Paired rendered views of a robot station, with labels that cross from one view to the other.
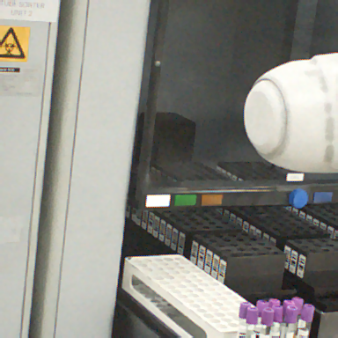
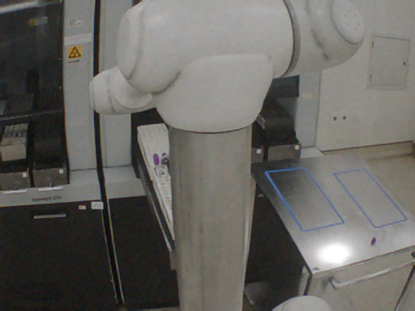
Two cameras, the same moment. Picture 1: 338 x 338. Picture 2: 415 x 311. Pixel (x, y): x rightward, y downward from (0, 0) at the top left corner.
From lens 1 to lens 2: 62 cm
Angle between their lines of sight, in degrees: 19
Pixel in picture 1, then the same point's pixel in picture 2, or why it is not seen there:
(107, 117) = not seen: hidden behind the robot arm
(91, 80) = (108, 59)
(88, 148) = not seen: hidden behind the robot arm
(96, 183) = not seen: hidden behind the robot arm
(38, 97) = (87, 69)
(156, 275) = (145, 134)
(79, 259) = (112, 129)
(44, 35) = (87, 46)
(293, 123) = (95, 99)
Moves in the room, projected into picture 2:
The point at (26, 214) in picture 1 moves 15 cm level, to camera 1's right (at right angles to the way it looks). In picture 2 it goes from (87, 113) to (124, 118)
